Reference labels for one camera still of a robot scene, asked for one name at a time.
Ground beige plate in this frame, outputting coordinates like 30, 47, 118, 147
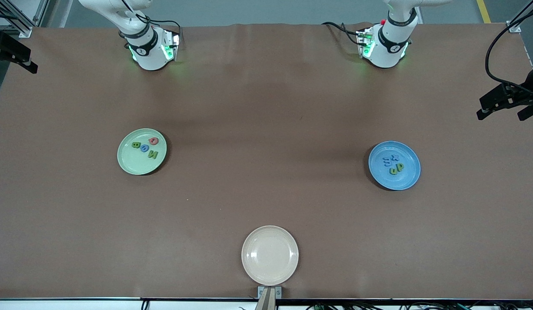
242, 226, 299, 286

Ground brown table cover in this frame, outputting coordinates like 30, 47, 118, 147
0, 22, 533, 301

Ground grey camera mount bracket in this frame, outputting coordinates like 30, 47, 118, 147
254, 286, 282, 310

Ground light green plate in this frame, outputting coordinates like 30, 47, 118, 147
117, 128, 167, 176

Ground black base power cable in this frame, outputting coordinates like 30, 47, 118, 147
135, 13, 183, 43
322, 22, 366, 46

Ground blue plate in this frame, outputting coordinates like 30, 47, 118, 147
369, 141, 421, 191

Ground aluminium frame profile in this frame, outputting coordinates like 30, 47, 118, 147
0, 0, 50, 38

